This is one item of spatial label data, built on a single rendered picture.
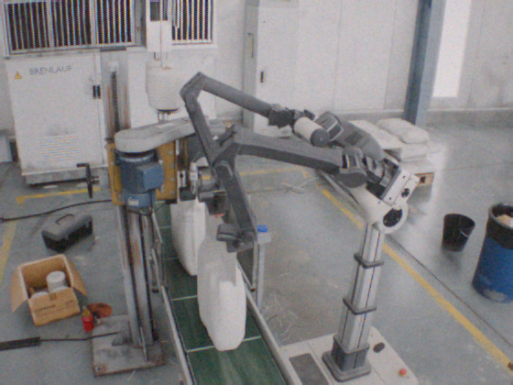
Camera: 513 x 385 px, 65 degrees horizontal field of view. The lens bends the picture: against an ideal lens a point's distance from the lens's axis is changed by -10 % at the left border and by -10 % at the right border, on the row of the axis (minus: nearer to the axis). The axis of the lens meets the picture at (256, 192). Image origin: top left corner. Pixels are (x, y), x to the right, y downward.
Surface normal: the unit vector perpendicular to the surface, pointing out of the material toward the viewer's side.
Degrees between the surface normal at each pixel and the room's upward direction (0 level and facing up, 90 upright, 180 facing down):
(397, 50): 90
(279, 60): 90
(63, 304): 89
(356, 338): 90
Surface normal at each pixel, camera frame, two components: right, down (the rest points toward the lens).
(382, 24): 0.33, 0.41
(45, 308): 0.55, 0.37
